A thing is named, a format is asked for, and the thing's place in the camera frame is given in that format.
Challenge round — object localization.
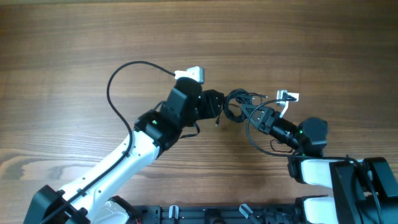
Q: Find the black usb cable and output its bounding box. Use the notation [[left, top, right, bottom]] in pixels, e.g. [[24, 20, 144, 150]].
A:
[[215, 88, 269, 128]]

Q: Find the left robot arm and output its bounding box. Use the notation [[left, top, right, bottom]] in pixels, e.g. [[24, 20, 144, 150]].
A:
[[24, 78, 224, 223]]

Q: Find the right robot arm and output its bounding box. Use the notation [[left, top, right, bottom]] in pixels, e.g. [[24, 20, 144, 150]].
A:
[[241, 105, 397, 223]]

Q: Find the right camera black cable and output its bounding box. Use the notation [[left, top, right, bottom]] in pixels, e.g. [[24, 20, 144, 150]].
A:
[[245, 95, 386, 224]]

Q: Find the camera black cable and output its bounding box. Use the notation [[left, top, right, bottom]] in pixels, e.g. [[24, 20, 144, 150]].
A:
[[245, 95, 386, 224], [37, 60, 177, 224]]

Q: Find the left camera black cable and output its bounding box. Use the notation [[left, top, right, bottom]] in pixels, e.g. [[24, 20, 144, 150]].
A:
[[37, 60, 177, 224]]

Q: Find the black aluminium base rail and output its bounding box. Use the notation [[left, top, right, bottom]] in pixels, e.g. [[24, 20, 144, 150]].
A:
[[133, 204, 300, 224]]

